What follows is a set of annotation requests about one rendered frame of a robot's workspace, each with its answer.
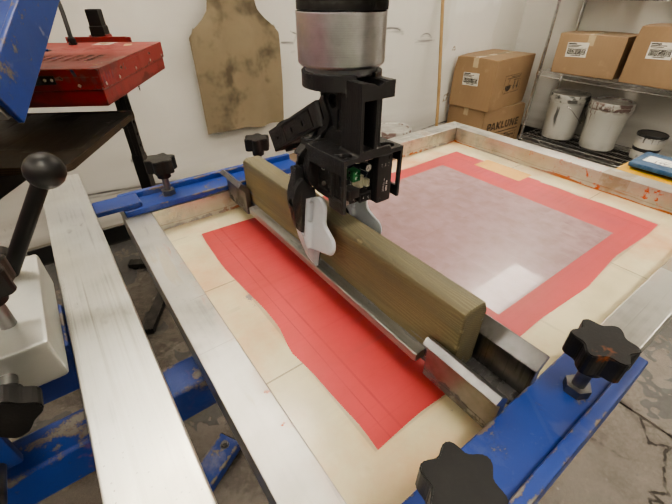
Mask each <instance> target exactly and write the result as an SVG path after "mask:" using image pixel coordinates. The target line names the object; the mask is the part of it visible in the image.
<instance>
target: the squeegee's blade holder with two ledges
mask: <svg viewBox="0 0 672 504"><path fill-rule="evenodd" d="M249 210H250V214H251V215H252V216H253V217H255V218H256V219H257V220H258V221H259V222H260V223H261V224H262V225H263V226H265V227H266V228H267V229H268V230H269V231H270V232H271V233H272V234H273V235H275V236H276V237H277V238H278V239H279V240H280V241H281V242H282V243H283V244H285V245H286V246H287V247H288V248H289V249H290V250H291V251H292V252H293V253H295V254H296V255H297V256H298V257H299V258H300V259H301V260H302V261H303V262H305V263H306V264H307V265H308V266H309V267H310V268H311V269H312V270H314V271H315V272H316V273H317V274H318V275H319V276H320V277H321V278H322V279H324V280H325V281H326V282H327V283H328V284H329V285H330V286H331V287H332V288H334V289H335V290H336V291H337V292H338V293H339V294H340V295H341V296H342V297H344V298H345V299H346V300H347V301H348V302H349V303H350V304H351V305H352V306H354V307H355V308H356V309H357V310H358V311H359V312H360V313H361V314H362V315H364V316H365V317H366V318H367V319H368V320H369V321H370V322H371V323H372V324H374V325H375V326H376V327H377V328H378V329H379V330H380V331H381V332H382V333H384V334H385V335H386V336H387V337H388V338H389V339H390V340H391V341H392V342H394V343H395V344H396V345H397V346H398V347H399V348H400V349H401V350H402V351H404V352H405V353H406V354H407V355H408V356H409V357H410V358H411V359H412V360H414V361H416V360H418V359H419V358H421V357H422V356H424V353H425V349H426V348H425V347H424V346H423V345H421V344H420V343H419V342H418V341H417V340H415V339H414V338H413V337H412V336H411V335H410V334H408V333H407V332H406V331H405V330H404V329H402V328H401V327H400V326H399V325H398V324H397V323H395V322H394V321H393V320H392V319H391V318H389V317H388V316H387V315H386V314H385V313H384V312H382V311H381V310H380V309H379V308H378V307H376V306H375V305H374V304H373V303H372V302H370V301H369V300H368V299H367V298H366V297H365V296H363V295H362V294H361V293H360V292H359V291H357V290H356V289H355V288H354V287H353V286H352V285H350V284H349V283H348V282H347V281H346V280H344V279H343V278H342V277H341V276H340V275H339V274H337V273H336V272H335V271H334V270H333V269H331V268H330V267H329V266H328V265H327V264H326V263H324V262H323V261H322V260H321V259H320V262H319V265H318V266H316V265H315V264H314V263H313V262H312V261H311V260H310V259H309V257H308V256H307V254H306V252H305V250H304V248H303V246H302V244H301V242H299V241H298V240H297V239H296V238H295V237H294V236H292V235H291V234H290V233H289V232H288V231H286V230H285V229H284V228H283V227H282V226H281V225H279V224H278V223H277V222H276V221H275V220H273V219H272V218H271V217H270V216H269V215H268V214H266V213H265V212H264V211H263V210H262V209H260V208H259V207H258V206H257V205H255V206H252V207H249Z"/></svg>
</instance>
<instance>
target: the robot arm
mask: <svg viewBox="0 0 672 504"><path fill-rule="evenodd" d="M296 9H297V10H295V16H296V34H297V52H298V62H299V63H300V64H301V65H302V66H303V68H302V69H301V75H302V86H303V87H304V88H306V89H309V90H313V91H319V92H320V95H321V96H320V99H319V100H315V101H313V102H312V103H310V104H309V105H307V106H306V107H304V108H303V109H301V110H300V111H298V112H297V113H295V114H294V115H292V116H291V117H289V118H287V119H285V120H282V121H281V122H279V123H278V124H276V125H277V126H276V127H274V128H273V129H271V130H270V131H268V132H269V135H270V137H271V140H272V143H273V146H274V149H275V151H276V152H277V151H282V150H286V152H288V151H292V150H295V151H294V153H295V154H297V160H296V165H291V167H290V169H291V176H290V180H289V184H288V189H287V201H288V206H289V210H290V213H291V216H292V220H293V223H294V226H295V227H296V229H297V233H298V236H299V238H300V241H301V244H302V246H303V248H304V250H305V252H306V254H307V256H308V257H309V259H310V260H311V261H312V262H313V263H314V264H315V265H316V266H318V265H319V262H320V253H324V254H326V255H329V256H332V255H334V253H335V250H336V242H335V239H334V237H333V236H332V234H331V232H330V230H329V228H328V226H327V205H326V202H325V200H324V198H323V197H321V196H318V197H316V193H315V190H317V191H318V192H319V193H321V194H322V195H324V196H325V197H327V198H328V201H329V207H331V208H332V209H334V210H335V211H337V212H338V213H340V214H341V215H343V216H344V215H346V212H347V213H348V214H350V215H352V216H353V217H355V218H356V219H358V220H359V221H361V222H362V223H364V224H365V225H367V226H369V227H370V228H372V229H373V230H375V231H376V232H378V233H379V234H381V232H382V227H381V223H380V221H379V220H378V219H377V218H376V217H375V216H374V214H373V213H372V212H371V211H370V209H369V207H368V201H367V200H372V201H373V202H375V203H379V202H382V201H384V200H387V199H389V194H390V193H391V194H393V195H395V196H398V194H399V185H400V175H401V166H402V156H403V147H404V145H401V144H398V143H396V142H393V141H391V140H388V139H386V138H383V137H380V131H381V117H382V102H383V99H384V98H390V97H395V87H396V79H394V78H389V77H385V76H382V68H381V67H379V66H381V65H382V64H383V63H384V61H385V46H386V30H387V15H388V10H387V9H389V0H296ZM393 158H395V159H397V167H396V178H395V183H393V182H391V172H392V161H393ZM312 186H313V187H312Z"/></svg>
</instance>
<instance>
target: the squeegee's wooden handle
mask: <svg viewBox="0 0 672 504"><path fill-rule="evenodd" d="M243 166H244V173H245V179H246V186H247V188H248V189H249V191H250V197H251V204H252V206H255V205H257V206H258V207H259V208H260V209H262V210H263V211H264V212H265V213H266V214H268V215H269V216H270V217H271V218H272V219H273V220H275V221H276V222H277V223H278V224H279V225H281V226H282V227H283V228H284V229H285V230H286V231H288V232H289V233H290V234H291V235H292V236H294V237H295V238H296V239H297V240H298V241H299V242H301V241H300V238H299V236H298V233H297V229H296V227H295V226H294V223H293V220H292V216H291V213H290V210H289V206H288V201H287V189H288V184H289V180H290V175H288V174H287V173H285V172H283V171H282V170H280V169H279V168H277V167H276V166H274V165H273V164H271V163H270V162H268V161H266V160H265V159H263V158H262V157H260V156H253V157H248V158H246V159H244V161H243ZM323 198H324V197H323ZM324 200H325V202H326V205H327V226H328V228H329V230H330V232H331V234H332V236H333V237H334V239H335V242H336V250H335V253H334V255H332V256H329V255H326V254H324V253H320V259H321V260H322V261H323V262H324V263H326V264H327V265H328V266H329V267H330V268H331V269H333V270H334V271H335V272H336V273H337V274H339V275H340V276H341V277H342V278H343V279H344V280H346V281H347V282H348V283H349V284H350V285H352V286H353V287H354V288H355V289H356V290H357V291H359V292H360V293H361V294H362V295H363V296H365V297H366V298H367V299H368V300H369V301H370V302H372V303H373V304H374V305H375V306H376V307H378V308H379V309H380V310H381V311H382V312H384V313H385V314H386V315H387V316H388V317H389V318H391V319H392V320H393V321H394V322H395V323H397V324H398V325H399V326H400V327H401V328H402V329H404V330H405V331H406V332H407V333H408V334H410V335H411V336H412V337H413V338H414V339H415V340H417V341H418V342H419V343H420V344H421V345H423V344H422V343H423V342H424V340H425V339H426V338H427V337H430V338H432V339H435V340H436V341H437V342H439V343H440V344H441V345H442V346H444V347H445V348H446V349H447V350H449V351H450V352H451V353H452V354H453V355H455V356H456V357H457V358H458V359H460V360H461V361H462V362H463V363H465V364H466V363H467V362H468V361H469V360H470V359H471V356H472V353H473V350H474V347H475V344H476V341H477V338H478V334H479V331H480V328H481V325H482V322H483V319H484V316H485V313H486V310H487V309H486V302H485V301H483V300H482V299H480V298H478V297H477V296H475V295H474V294H472V293H471V292H469V291H468V290H466V289H465V288H463V287H461V286H460V285H458V284H457V283H455V282H454V281H452V280H451V279H449V278H448V277H446V276H444V275H443V274H441V273H440V272H438V271H437V270H435V269H434V268H432V267H430V266H429V265H427V264H426V263H424V262H423V261H421V260H420V259H418V258H417V257H415V256H413V255H412V254H410V253H409V252H407V251H406V250H404V249H403V248H401V247H400V246H398V245H396V244H395V243H393V242H392V241H390V240H389V239H387V238H386V237H384V236H383V235H381V234H379V233H378V232H376V231H375V230H373V229H372V228H370V227H369V226H367V225H365V224H364V223H362V222H361V221H359V220H358V219H356V218H355V217H353V216H352V215H350V214H348V213H347V212H346V215H344V216H343V215H341V214H340V213H338V212H337V211H335V210H334V209H332V208H331V207H329V201H328V200H327V199H325V198H324ZM423 346H424V345H423ZM424 347H425V346H424ZM425 348H426V347H425ZM427 350H428V348H426V349H425V353H424V355H425V356H426V355H427Z"/></svg>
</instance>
